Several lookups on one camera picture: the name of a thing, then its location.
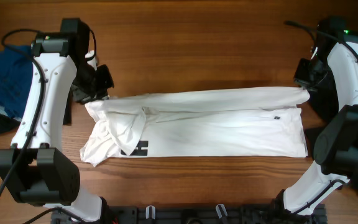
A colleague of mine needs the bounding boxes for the white t-shirt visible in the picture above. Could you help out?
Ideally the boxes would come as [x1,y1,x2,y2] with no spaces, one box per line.
[80,86,310,166]

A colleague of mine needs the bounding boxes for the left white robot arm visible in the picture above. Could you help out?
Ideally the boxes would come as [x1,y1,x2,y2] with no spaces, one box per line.
[0,30,117,223]

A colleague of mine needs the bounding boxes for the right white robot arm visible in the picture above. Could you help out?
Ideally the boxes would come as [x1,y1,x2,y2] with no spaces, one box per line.
[268,17,358,223]

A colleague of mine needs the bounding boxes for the black garment with logo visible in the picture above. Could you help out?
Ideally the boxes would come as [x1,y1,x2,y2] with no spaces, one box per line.
[306,73,358,192]

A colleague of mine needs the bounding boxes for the blue folded garment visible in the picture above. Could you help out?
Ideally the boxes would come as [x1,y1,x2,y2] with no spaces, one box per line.
[0,48,33,118]

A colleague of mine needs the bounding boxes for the black folded garment left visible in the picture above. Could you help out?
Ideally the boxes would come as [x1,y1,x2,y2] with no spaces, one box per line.
[0,92,72,135]

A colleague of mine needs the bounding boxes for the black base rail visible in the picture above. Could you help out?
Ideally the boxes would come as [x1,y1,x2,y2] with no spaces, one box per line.
[50,203,328,224]

